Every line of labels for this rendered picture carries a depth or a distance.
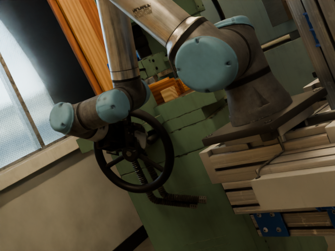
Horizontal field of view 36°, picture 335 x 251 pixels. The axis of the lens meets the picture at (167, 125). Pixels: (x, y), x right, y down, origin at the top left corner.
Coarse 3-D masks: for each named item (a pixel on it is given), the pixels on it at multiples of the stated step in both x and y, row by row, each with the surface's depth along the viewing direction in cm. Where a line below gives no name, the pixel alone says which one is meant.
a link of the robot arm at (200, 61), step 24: (120, 0) 108; (144, 0) 106; (168, 0) 107; (144, 24) 108; (168, 24) 105; (192, 24) 103; (168, 48) 106; (192, 48) 101; (216, 48) 100; (240, 48) 106; (192, 72) 103; (216, 72) 101; (240, 72) 108
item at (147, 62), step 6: (156, 54) 191; (162, 54) 195; (144, 60) 186; (150, 60) 186; (156, 60) 189; (162, 60) 193; (144, 66) 187; (150, 66) 186; (156, 66) 188; (162, 66) 192; (168, 66) 196; (144, 72) 188; (150, 72) 187; (156, 72) 186; (144, 78) 188; (156, 78) 191
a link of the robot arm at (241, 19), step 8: (240, 16) 114; (216, 24) 113; (224, 24) 113; (232, 24) 113; (240, 24) 114; (248, 24) 115; (240, 32) 112; (248, 32) 114; (248, 40) 112; (256, 40) 116; (248, 48) 110; (256, 48) 115; (256, 56) 115; (264, 56) 117; (248, 64) 112; (256, 64) 115; (264, 64) 116; (248, 72) 114
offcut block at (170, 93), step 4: (168, 88) 174; (172, 88) 175; (164, 92) 175; (168, 92) 174; (172, 92) 175; (176, 92) 176; (164, 96) 176; (168, 96) 175; (172, 96) 174; (176, 96) 176; (168, 100) 175
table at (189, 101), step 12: (180, 96) 173; (192, 96) 170; (204, 96) 168; (216, 96) 167; (156, 108) 177; (168, 108) 175; (180, 108) 173; (192, 108) 171; (168, 120) 176; (84, 144) 194
